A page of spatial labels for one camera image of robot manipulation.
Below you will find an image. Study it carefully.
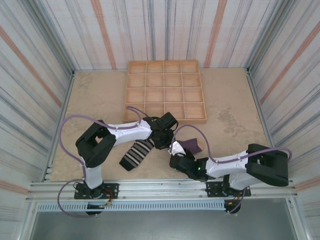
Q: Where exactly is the purple sock with orange stripe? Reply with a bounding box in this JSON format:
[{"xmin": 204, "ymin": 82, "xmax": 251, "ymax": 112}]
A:
[{"xmin": 179, "ymin": 137, "xmax": 203, "ymax": 153}]

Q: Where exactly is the black white striped sock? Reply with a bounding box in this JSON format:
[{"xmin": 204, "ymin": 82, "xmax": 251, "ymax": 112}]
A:
[{"xmin": 119, "ymin": 138, "xmax": 157, "ymax": 172}]

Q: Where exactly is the wooden compartment tray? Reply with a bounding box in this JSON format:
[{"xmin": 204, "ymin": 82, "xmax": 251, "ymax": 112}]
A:
[{"xmin": 122, "ymin": 59, "xmax": 208, "ymax": 126}]

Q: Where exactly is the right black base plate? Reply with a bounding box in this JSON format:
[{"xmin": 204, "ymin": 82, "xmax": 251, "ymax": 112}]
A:
[{"xmin": 205, "ymin": 181, "xmax": 252, "ymax": 198}]

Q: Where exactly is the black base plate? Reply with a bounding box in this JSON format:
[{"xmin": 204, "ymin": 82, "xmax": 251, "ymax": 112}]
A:
[
  {"xmin": 74, "ymin": 183, "xmax": 120, "ymax": 200},
  {"xmin": 205, "ymin": 181, "xmax": 252, "ymax": 198}
]

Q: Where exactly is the aluminium mounting rail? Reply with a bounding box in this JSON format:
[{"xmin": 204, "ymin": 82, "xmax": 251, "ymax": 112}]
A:
[{"xmin": 24, "ymin": 176, "xmax": 300, "ymax": 203}]

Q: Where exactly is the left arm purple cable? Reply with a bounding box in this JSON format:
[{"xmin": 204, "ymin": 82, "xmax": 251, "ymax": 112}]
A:
[{"xmin": 57, "ymin": 106, "xmax": 151, "ymax": 220}]

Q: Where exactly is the slotted grey cable duct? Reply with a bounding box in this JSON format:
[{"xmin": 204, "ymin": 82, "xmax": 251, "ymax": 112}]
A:
[{"xmin": 33, "ymin": 200, "xmax": 227, "ymax": 213}]

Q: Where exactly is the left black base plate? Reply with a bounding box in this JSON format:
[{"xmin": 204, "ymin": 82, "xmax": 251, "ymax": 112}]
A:
[{"xmin": 74, "ymin": 183, "xmax": 120, "ymax": 200}]

